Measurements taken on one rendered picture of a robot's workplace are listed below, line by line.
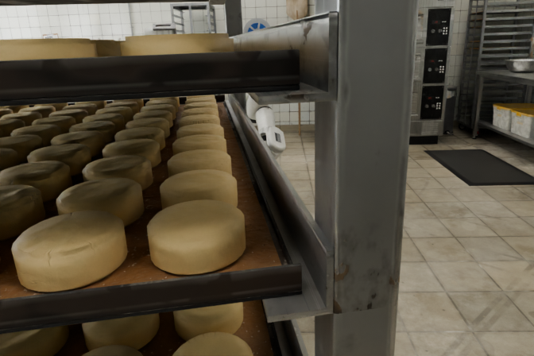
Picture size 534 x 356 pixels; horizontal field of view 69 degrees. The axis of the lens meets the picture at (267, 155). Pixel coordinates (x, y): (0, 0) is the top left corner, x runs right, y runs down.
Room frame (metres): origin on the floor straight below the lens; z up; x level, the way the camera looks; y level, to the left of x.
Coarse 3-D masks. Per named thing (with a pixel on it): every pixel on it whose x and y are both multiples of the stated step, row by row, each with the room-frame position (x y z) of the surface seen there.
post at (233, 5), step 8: (232, 0) 0.74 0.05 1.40; (240, 0) 0.75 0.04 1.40; (224, 8) 0.76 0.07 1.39; (232, 8) 0.74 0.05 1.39; (240, 8) 0.75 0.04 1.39; (232, 16) 0.74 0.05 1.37; (240, 16) 0.75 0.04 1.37; (232, 24) 0.74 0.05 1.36; (240, 24) 0.75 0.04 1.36; (232, 32) 0.74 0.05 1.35; (240, 32) 0.75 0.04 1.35; (240, 96) 0.74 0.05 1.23
